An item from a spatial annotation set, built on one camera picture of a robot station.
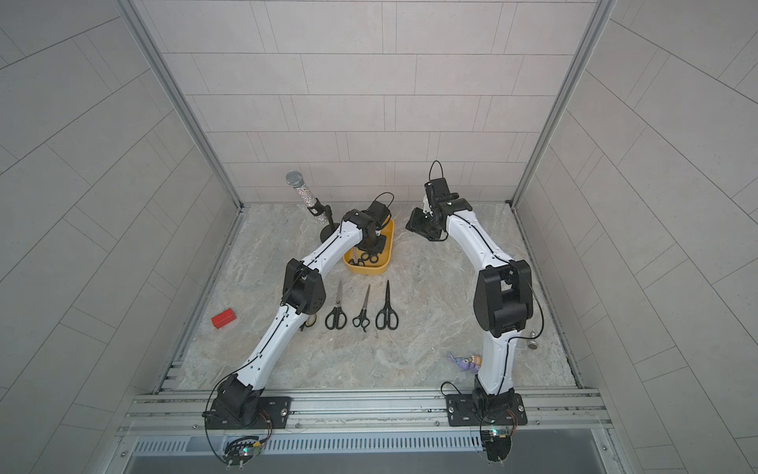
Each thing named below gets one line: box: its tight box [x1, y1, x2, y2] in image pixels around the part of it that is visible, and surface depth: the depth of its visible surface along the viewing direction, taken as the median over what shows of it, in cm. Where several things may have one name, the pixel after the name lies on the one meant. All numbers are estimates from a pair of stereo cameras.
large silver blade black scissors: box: [324, 279, 348, 330], surface depth 88 cm
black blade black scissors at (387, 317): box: [375, 279, 400, 331], surface depth 88 cm
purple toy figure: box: [447, 352, 483, 374], surface depth 79 cm
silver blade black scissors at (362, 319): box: [351, 284, 372, 333], surface depth 88 cm
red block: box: [211, 308, 237, 329], surface depth 86 cm
